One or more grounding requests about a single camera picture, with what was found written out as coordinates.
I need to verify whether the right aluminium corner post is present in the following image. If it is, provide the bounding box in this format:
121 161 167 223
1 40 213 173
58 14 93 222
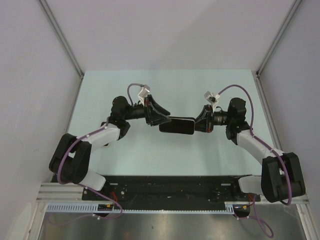
255 0 305 78

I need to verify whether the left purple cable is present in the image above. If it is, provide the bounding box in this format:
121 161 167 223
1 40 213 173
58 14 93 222
47 82 146 227

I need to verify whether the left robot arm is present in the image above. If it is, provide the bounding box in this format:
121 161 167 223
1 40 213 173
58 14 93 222
49 94 171 200

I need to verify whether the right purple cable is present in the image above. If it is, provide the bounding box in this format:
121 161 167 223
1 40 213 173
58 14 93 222
217 84 293 237

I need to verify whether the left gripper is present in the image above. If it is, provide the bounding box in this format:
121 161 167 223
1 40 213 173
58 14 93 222
123 94 171 126

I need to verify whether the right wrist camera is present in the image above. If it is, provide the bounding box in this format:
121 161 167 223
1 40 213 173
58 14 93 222
204 91 220 112

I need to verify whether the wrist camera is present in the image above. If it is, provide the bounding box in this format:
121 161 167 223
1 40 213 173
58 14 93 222
137 84 150 106
204 91 220 112

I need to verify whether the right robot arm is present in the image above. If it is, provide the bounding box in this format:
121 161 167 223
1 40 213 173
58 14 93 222
194 96 306 205

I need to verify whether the phone in pink case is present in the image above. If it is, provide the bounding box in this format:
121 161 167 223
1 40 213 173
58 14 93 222
100 121 109 128

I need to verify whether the purple cable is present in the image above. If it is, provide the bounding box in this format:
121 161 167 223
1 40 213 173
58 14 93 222
217 84 293 237
47 82 146 227

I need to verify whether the white slotted cable duct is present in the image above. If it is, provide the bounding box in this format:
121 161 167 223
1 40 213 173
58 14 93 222
46 202 235 215

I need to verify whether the bare phone silver edge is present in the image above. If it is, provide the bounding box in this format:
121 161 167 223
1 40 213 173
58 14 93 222
159 121 195 135

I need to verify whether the left aluminium corner post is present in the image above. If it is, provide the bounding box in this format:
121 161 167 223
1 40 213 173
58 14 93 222
37 0 84 80

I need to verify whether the aluminium corner post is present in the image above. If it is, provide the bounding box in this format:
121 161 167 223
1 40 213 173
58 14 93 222
255 0 305 78
37 0 84 80

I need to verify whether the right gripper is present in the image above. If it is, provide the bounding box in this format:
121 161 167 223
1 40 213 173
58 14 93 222
187 104 233 134

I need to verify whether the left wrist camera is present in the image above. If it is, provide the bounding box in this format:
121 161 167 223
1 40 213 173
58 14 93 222
137 84 150 106

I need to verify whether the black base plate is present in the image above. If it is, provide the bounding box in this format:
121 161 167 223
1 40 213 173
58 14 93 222
51 174 261 211

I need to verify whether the right side aluminium rail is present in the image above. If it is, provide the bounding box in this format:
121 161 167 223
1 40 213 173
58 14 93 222
252 71 283 150

